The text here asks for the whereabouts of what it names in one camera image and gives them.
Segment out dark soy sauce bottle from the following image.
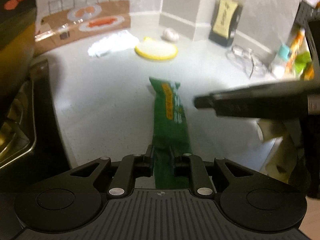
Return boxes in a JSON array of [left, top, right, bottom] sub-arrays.
[[209, 0, 243, 48]]

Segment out kitchen wall poster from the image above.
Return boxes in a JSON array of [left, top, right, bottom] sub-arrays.
[[34, 0, 131, 56]]

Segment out metal wire trivet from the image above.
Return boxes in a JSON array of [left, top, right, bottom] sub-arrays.
[[225, 45, 270, 79]]

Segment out green snack wrapper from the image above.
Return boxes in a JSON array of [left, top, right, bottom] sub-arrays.
[[149, 77, 192, 189]]

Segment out black stove cooktop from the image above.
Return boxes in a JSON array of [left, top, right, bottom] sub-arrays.
[[1, 60, 70, 177]]

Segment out teal capped white bottle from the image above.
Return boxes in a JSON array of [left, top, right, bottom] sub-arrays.
[[270, 44, 290, 79]]

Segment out black perforated rack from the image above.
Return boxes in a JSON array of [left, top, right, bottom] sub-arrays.
[[294, 1, 319, 56]]

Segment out yellow cooking pot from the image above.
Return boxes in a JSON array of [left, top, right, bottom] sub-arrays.
[[1, 0, 37, 122]]

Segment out orange seasoning packets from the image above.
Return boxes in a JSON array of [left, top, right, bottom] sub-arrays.
[[285, 28, 315, 81]]

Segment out white plastic wrapper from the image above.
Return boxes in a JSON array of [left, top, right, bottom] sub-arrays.
[[87, 30, 139, 57]]

